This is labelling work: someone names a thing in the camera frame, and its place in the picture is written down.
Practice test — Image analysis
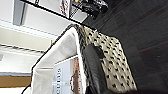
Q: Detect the white printed book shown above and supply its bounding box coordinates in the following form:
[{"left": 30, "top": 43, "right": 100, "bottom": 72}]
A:
[{"left": 51, "top": 54, "right": 88, "bottom": 94}]

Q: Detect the white printed bag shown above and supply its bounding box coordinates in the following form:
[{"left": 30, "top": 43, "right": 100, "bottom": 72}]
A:
[{"left": 59, "top": 0, "right": 71, "bottom": 16}]

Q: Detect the black wire shelf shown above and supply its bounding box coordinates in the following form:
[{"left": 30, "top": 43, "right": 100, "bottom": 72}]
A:
[{"left": 19, "top": 0, "right": 111, "bottom": 26}]

